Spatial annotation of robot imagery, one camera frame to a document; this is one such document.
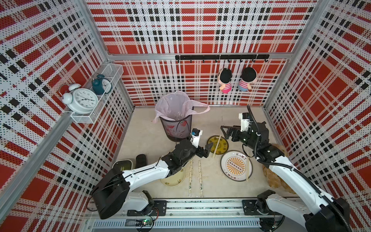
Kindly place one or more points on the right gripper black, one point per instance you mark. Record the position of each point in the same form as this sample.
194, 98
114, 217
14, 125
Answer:
235, 135

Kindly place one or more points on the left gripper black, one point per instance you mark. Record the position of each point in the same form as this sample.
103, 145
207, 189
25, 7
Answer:
200, 151

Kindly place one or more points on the bare wooden chopstick pair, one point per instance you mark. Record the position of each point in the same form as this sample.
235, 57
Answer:
247, 167

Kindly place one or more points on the chopsticks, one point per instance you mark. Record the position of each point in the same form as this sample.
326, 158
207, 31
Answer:
200, 178
190, 178

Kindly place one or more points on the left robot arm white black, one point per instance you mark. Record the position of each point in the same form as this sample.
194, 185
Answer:
115, 191

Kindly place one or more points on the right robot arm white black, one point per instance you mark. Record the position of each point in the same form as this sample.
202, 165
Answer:
320, 211

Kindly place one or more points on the yellow patterned plate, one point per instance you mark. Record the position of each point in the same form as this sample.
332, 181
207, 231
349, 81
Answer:
223, 145

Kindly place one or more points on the white plate orange sunburst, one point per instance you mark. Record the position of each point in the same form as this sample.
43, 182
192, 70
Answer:
233, 165

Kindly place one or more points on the black mesh trash bin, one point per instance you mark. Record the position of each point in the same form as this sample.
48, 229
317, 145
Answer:
177, 126

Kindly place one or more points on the cream plate with flowers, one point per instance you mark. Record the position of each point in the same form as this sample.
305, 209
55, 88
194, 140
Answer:
174, 180

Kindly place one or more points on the doll with pink shirt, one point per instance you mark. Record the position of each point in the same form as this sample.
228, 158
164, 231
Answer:
224, 80

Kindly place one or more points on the pink plastic bin liner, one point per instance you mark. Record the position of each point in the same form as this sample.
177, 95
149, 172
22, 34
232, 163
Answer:
177, 105

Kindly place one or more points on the doll with striped blue shirt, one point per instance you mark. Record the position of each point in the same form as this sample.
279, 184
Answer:
248, 77

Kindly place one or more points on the brown teddy bear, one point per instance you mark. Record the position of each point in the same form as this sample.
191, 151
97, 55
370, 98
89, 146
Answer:
274, 181

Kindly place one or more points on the green circuit board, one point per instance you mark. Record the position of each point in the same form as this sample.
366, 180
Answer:
138, 223

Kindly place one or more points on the teal alarm clock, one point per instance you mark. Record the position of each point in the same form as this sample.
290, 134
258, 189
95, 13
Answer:
101, 85

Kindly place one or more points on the white alarm clock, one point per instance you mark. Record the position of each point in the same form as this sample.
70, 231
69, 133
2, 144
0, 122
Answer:
79, 100

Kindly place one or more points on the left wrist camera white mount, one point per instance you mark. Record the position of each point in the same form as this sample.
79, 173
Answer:
195, 137

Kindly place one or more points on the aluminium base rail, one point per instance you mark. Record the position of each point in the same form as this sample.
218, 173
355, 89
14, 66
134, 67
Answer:
195, 214

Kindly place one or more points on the black wall hook rail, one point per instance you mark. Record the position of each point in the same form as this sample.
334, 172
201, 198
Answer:
221, 57

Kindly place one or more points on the white wire wall shelf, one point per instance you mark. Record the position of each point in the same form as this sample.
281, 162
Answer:
117, 97

